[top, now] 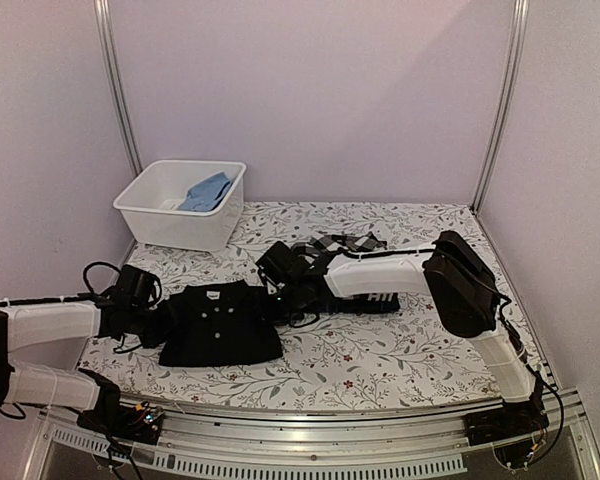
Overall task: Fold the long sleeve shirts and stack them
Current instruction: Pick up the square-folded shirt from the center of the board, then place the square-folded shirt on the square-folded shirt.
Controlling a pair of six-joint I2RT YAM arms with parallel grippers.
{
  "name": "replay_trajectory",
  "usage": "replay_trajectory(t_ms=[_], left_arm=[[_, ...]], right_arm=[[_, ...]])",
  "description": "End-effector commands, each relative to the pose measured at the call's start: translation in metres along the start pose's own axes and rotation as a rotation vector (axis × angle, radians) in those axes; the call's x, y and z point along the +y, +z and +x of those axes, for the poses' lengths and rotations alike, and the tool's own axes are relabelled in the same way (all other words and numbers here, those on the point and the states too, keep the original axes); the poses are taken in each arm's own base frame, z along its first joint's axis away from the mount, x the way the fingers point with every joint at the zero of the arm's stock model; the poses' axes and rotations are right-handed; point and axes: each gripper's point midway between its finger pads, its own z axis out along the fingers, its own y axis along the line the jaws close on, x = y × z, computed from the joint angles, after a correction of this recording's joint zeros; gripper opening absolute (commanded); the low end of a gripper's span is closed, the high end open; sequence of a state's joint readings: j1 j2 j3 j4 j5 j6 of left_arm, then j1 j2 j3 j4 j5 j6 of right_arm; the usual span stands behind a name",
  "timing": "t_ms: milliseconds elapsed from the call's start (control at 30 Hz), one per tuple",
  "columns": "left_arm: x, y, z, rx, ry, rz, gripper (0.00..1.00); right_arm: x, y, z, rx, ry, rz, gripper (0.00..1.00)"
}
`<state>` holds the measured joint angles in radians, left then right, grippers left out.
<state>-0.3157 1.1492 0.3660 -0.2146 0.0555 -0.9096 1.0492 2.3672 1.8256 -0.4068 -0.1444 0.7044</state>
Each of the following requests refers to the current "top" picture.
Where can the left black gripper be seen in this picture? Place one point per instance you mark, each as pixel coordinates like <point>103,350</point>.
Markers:
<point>148,342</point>

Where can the black white checkered shirt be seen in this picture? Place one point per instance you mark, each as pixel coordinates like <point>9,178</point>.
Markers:
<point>325,243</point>

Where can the black long sleeve shirt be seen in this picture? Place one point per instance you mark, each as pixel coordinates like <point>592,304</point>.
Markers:
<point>220,325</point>

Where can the dark blue shirt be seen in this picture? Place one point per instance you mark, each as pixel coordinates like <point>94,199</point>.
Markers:
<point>363,304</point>

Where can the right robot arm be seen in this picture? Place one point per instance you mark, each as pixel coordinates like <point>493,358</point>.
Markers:
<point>461,285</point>

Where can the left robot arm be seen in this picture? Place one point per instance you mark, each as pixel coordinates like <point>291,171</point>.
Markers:
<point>131,306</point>

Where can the white plastic bin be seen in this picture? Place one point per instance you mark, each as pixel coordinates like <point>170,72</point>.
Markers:
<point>149,205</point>

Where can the floral patterned tablecloth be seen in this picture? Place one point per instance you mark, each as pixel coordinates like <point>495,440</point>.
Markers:
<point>342,362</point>

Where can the light blue shirt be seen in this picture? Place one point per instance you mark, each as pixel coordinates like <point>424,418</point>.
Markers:
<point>206,195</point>

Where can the aluminium front rail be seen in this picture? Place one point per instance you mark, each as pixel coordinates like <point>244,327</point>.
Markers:
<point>213,442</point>

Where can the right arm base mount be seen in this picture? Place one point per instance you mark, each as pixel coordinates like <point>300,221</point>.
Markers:
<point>508,421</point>

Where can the left aluminium frame post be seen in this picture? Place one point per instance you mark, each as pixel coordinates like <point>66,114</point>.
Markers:
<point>113,73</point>

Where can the aluminium frame post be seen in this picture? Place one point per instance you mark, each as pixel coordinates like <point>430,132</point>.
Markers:
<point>513,59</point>
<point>113,73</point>

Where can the right aluminium frame post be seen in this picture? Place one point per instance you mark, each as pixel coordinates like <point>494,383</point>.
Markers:
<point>513,59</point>

